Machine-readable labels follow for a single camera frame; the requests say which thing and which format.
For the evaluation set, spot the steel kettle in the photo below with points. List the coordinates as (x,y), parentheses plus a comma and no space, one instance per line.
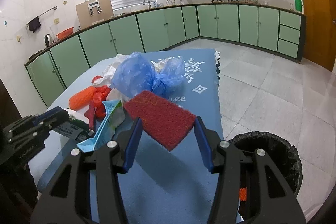
(48,39)

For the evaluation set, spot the small dark red pad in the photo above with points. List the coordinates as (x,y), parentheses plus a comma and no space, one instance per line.
(90,114)

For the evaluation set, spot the red plastic basin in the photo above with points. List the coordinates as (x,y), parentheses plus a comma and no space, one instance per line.
(64,34)

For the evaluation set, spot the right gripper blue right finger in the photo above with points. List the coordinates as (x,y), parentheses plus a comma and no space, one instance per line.
(203,144)

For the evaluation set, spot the green thermos bottle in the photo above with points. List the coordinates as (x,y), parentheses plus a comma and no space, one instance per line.
(298,5)

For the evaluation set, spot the wall towel rail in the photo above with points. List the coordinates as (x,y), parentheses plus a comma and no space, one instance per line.
(51,9)

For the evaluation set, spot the blue printed tablecloth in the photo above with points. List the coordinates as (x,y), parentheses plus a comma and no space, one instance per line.
(167,182)

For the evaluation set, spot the chrome sink faucet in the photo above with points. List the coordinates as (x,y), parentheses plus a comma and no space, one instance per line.
(148,3)

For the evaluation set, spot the dark red scouring pad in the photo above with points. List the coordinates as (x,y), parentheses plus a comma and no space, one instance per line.
(164,121)

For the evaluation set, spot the red plastic bag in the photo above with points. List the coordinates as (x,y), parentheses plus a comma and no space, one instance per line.
(98,95)

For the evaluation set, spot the blue plastic bag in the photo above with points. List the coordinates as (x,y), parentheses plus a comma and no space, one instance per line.
(172,73)

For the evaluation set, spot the white paper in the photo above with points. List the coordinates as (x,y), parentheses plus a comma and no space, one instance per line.
(112,69)

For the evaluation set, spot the green lower kitchen cabinets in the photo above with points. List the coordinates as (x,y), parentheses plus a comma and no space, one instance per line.
(265,28)

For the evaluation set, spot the blue milk carton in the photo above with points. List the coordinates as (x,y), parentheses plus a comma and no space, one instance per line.
(114,117)

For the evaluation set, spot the orange foam fruit net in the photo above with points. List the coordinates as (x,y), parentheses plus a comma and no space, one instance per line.
(82,98)

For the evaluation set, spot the cardboard box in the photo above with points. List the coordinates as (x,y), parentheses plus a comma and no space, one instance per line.
(93,12)

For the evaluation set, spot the black trash bin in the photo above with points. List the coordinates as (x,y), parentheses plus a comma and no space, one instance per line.
(281,156)

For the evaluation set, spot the dark hanging towel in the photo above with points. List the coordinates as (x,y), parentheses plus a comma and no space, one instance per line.
(34,24)

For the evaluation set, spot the wooden door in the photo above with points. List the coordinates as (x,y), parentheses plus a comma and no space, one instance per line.
(320,32)

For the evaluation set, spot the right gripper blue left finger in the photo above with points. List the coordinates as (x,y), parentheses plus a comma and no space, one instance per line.
(130,151)

